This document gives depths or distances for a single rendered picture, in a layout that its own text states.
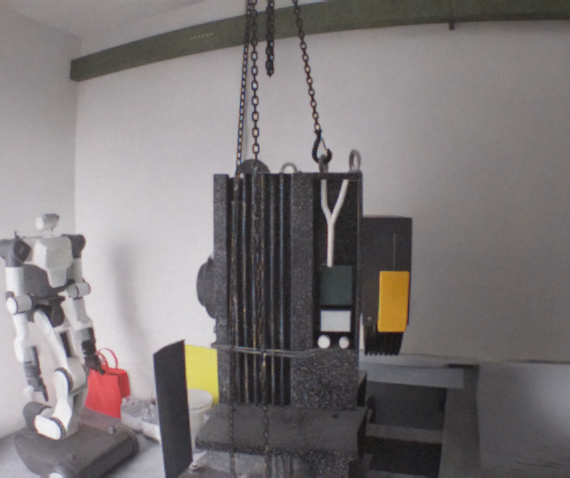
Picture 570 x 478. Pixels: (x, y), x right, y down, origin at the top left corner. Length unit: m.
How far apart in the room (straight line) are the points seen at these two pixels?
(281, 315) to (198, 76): 1.92
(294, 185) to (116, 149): 2.11
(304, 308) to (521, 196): 1.46
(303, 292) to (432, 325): 1.29
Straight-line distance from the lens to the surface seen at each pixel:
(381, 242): 1.17
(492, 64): 2.49
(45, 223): 2.41
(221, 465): 1.49
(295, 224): 1.25
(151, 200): 2.95
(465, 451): 1.68
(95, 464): 2.58
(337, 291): 1.30
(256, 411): 1.37
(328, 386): 1.35
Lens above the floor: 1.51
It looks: 4 degrees down
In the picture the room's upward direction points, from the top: straight up
